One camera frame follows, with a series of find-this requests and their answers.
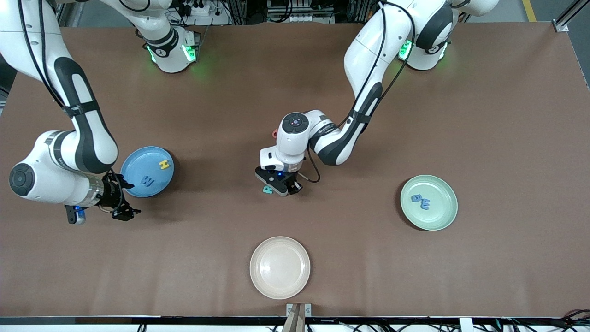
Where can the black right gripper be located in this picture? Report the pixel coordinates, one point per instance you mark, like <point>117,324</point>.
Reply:
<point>112,195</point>

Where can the blue foam letter W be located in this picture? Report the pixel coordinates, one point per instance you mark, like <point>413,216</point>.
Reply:
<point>147,180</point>

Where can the yellow foam letter H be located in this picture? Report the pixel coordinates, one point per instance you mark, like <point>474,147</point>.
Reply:
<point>164,164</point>

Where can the blue foam letter m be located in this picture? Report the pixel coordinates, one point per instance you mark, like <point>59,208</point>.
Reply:
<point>425,204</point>

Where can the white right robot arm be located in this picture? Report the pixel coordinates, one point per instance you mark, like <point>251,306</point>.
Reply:
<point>83,147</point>

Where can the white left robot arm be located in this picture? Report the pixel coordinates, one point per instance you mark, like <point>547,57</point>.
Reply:
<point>364,55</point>

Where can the blue plate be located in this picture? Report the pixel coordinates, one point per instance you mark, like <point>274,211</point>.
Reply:
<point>147,159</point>

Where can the beige plate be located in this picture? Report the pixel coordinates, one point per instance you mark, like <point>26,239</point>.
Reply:
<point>280,267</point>

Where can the green plate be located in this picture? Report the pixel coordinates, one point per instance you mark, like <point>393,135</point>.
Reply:
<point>438,216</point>

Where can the brown table cover sheet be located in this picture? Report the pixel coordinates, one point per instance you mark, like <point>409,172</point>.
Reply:
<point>322,258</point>

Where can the black table edge strip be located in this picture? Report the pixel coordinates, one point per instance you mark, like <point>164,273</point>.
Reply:
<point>138,320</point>

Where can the black equipment rack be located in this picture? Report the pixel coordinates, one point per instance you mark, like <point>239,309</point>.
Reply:
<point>299,11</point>

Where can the white power strip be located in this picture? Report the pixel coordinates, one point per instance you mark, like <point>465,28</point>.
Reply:
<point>200,9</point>

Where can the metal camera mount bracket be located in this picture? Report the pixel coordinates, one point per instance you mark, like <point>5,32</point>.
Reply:
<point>298,318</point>

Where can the aluminium frame profile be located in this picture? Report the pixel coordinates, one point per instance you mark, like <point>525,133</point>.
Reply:
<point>561,26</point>

